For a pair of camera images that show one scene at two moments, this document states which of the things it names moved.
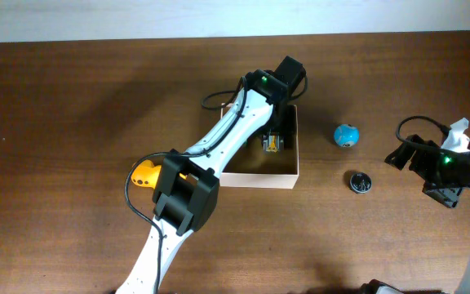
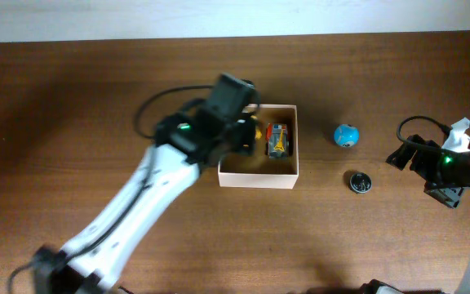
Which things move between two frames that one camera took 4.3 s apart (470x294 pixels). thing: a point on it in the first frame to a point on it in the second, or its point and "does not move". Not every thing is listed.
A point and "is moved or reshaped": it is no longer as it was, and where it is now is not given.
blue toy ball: [346, 135] does not move
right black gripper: [446, 196] does not move
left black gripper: [290, 122] to [248, 138]
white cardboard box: [250, 167] does not move
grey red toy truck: [272, 143] is moved or reshaped
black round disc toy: [361, 183] does not move
